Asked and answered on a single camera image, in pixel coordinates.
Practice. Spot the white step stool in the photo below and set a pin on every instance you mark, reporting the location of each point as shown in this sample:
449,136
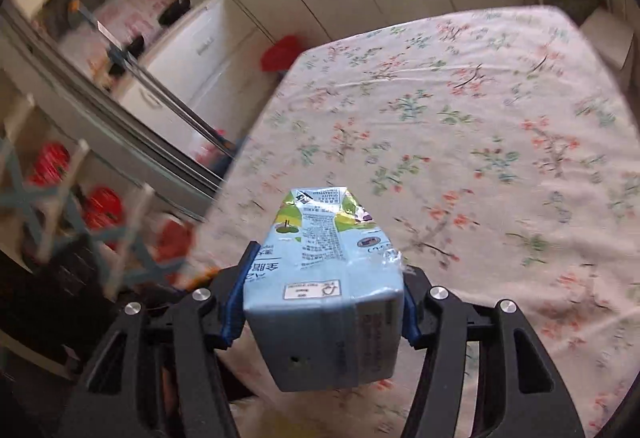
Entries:
607,35

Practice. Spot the red package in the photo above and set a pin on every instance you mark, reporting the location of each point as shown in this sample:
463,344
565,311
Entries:
102,208
50,163

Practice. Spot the black frying pan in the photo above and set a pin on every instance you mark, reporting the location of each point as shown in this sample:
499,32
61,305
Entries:
175,10

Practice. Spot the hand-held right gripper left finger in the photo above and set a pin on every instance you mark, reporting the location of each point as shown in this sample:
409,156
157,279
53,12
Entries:
235,303

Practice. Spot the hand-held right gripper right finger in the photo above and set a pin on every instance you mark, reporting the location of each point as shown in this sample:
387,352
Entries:
410,313

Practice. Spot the trash bin with red bag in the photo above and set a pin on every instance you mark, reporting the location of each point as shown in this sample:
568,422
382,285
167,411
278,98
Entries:
280,53

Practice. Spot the light blue milk carton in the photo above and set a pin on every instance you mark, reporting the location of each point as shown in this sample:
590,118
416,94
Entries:
320,318

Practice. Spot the metal sliding door frame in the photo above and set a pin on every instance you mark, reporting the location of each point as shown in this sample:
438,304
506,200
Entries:
100,118

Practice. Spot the blue folding rack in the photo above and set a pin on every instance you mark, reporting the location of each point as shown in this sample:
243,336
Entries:
75,218

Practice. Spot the floral tablecloth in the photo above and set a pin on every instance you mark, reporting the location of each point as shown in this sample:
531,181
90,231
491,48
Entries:
475,143

